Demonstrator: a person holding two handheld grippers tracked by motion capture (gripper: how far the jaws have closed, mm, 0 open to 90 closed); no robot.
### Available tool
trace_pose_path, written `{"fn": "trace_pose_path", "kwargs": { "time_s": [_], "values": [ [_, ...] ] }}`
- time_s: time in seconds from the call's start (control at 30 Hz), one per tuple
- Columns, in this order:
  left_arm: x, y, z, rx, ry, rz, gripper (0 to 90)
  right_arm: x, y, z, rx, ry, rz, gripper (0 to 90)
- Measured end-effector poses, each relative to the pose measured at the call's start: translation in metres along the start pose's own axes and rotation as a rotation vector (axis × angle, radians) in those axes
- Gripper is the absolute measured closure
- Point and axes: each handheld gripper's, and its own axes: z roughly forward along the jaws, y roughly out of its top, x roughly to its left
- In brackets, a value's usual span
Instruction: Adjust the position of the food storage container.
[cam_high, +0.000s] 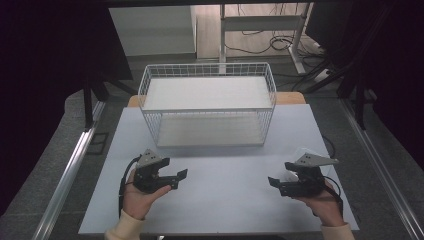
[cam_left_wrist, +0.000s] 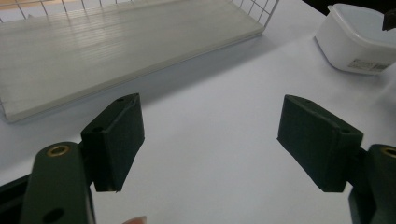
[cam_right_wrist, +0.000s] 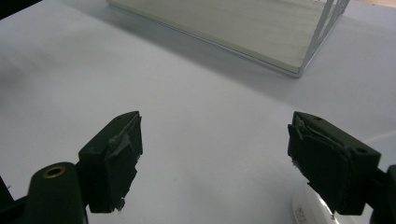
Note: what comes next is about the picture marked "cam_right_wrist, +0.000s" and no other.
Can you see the white round container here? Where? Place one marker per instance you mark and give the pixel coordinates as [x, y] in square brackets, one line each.
[314, 208]

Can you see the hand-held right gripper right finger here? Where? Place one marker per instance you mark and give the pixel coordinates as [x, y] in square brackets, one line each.
[330, 165]

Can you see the clear plastic box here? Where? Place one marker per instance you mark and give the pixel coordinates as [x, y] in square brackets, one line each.
[249, 28]

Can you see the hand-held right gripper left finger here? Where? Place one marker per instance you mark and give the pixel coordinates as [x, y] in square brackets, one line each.
[109, 165]

